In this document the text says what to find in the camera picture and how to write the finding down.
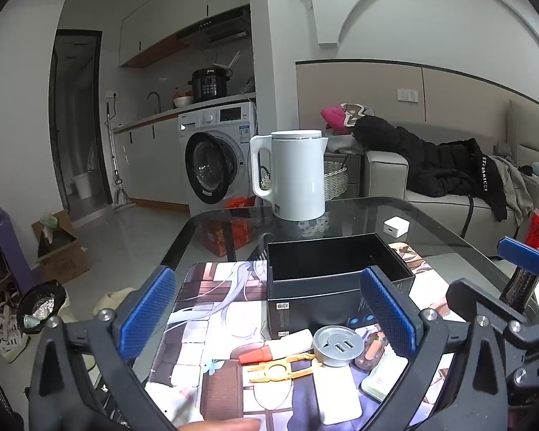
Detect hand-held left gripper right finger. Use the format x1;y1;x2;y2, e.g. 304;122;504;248
359;266;513;431

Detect pink handled screwdriver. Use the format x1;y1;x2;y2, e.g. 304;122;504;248
355;328;389;371

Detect black cable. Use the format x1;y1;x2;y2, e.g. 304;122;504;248
460;193;477;238

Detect brown cardboard box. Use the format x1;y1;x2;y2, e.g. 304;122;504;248
31;210;91;284

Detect white electric kettle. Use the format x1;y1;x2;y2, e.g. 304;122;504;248
250;129;328;222

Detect white washing machine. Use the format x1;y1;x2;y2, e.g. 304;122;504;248
178;101;259;216

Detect black cardboard box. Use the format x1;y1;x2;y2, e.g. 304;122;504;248
266;233;416;341

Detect beige sofa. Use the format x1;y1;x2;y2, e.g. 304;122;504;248
361;99;539;252

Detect dark door frame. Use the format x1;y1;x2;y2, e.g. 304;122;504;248
49;30;103;216

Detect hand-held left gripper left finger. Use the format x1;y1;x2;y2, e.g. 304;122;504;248
27;266;180;431

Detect white power bank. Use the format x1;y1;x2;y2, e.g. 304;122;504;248
313;365;361;425

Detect white bucket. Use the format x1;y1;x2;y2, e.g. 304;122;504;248
70;173;93;199

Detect range hood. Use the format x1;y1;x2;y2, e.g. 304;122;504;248
197;6;251;46

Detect beige slipper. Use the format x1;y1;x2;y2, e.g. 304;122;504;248
93;288;138;317

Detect white wicker basket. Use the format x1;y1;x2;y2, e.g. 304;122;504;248
259;155;351;201

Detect white lower cabinets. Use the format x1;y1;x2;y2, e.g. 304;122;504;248
112;112;189;209

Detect yellow plastic tweezers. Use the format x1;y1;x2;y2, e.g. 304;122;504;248
247;352;317;383

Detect small white green box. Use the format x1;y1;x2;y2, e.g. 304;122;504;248
360;354;409;401

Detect pink garment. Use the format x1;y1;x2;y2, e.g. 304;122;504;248
321;104;347;132

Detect white upper cabinets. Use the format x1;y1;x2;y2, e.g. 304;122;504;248
119;0;251;68

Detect round silver charging hub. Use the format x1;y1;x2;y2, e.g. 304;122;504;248
312;324;365;367

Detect person's left hand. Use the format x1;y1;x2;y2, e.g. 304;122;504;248
177;417;261;431

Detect printed desk mat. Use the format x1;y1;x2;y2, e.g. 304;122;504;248
144;240;459;431

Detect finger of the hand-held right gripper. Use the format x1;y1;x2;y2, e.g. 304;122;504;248
496;236;539;279
446;278;539;339

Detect white cabinets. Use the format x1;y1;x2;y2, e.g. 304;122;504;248
112;112;189;209
119;0;251;68

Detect purple rolled mat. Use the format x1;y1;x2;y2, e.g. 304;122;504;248
0;207;32;292

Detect red gift box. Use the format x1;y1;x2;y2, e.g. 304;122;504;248
202;195;257;259

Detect white stick with red cap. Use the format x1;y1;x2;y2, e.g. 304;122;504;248
239;329;314;365

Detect black pressure cooker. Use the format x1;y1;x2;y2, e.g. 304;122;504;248
189;67;233;103

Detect black jacket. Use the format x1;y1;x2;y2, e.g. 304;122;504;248
350;116;508;222

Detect white cube charger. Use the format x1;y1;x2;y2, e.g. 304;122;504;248
383;218;407;238

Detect grey cloth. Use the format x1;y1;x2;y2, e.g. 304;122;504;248
494;144;535;225

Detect black trash bin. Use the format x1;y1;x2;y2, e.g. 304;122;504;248
17;281;68;335

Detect mop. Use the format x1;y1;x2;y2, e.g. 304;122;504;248
105;102;135;211

